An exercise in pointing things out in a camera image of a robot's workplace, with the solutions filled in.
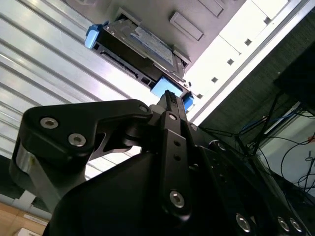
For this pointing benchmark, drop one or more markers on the hard disk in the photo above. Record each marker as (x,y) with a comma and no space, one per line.
(147,44)

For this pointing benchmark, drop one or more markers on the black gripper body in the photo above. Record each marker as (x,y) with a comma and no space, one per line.
(110,201)

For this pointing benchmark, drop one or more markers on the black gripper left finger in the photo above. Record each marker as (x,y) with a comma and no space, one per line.
(73,118)

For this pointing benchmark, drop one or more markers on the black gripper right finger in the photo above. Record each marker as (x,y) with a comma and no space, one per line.
(246,196)

